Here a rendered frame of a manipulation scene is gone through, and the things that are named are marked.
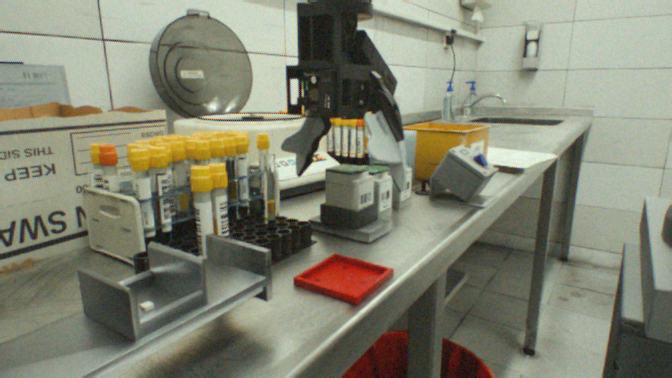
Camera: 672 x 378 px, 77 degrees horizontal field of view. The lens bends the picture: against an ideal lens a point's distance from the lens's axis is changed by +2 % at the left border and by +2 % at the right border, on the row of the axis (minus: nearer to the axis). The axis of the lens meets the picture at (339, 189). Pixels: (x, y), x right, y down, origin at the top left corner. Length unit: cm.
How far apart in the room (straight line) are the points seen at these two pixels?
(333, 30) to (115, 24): 59
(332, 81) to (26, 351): 32
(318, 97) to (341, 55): 5
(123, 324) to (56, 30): 70
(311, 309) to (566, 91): 259
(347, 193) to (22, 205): 33
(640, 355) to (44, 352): 42
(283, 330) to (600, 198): 266
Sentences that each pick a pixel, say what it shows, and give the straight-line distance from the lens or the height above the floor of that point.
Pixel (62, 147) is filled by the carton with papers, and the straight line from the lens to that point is 53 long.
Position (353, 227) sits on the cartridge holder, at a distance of 50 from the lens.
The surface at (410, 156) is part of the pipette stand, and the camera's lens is 75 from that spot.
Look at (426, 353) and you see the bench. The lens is 65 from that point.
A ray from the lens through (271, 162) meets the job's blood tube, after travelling 47.
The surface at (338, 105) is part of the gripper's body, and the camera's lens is 43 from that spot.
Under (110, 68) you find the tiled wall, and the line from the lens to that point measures 95.
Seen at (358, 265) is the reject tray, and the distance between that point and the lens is 43.
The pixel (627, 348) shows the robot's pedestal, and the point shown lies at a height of 85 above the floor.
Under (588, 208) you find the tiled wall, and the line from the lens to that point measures 292.
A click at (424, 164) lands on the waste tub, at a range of 81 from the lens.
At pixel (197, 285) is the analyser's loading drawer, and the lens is 29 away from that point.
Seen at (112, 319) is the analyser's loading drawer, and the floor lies 92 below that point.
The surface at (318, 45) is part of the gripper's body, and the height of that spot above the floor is 109.
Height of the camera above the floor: 105
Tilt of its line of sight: 14 degrees down
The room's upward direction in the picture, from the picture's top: straight up
